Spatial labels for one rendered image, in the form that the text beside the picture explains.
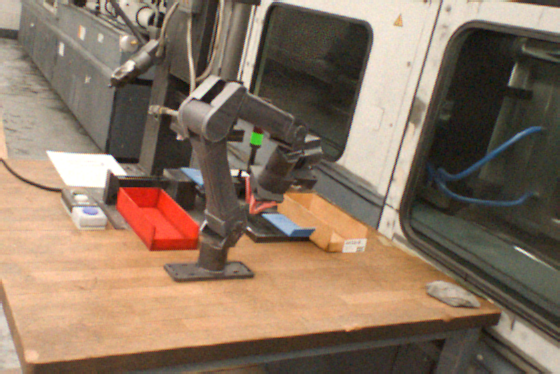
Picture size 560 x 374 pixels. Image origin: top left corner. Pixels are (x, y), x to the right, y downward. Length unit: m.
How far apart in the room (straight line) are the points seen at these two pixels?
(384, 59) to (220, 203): 1.01
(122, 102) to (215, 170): 3.61
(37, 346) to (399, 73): 1.42
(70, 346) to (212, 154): 0.44
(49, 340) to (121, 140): 3.88
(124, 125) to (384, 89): 3.06
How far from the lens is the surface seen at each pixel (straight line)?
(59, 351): 1.10
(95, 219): 1.53
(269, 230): 1.68
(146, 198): 1.69
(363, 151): 2.19
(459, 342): 1.71
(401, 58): 2.10
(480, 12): 1.84
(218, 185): 1.29
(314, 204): 1.92
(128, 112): 4.88
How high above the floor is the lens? 1.51
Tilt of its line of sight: 14 degrees down
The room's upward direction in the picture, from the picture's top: 12 degrees clockwise
